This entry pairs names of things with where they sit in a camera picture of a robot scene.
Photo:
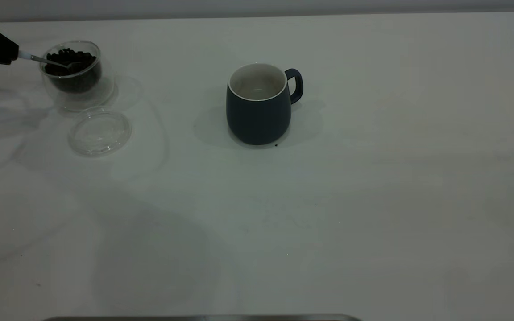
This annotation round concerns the dark grey ceramic mug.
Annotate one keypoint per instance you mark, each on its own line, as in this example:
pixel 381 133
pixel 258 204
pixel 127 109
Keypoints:
pixel 257 120

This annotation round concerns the dark coffee beans pile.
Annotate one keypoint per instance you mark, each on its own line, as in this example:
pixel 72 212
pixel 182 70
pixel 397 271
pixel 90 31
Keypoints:
pixel 78 78

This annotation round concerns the clear round glass lid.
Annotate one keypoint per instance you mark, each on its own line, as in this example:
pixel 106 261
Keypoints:
pixel 101 133

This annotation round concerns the clear double-wall glass cup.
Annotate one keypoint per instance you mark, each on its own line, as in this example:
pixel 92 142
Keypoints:
pixel 83 100

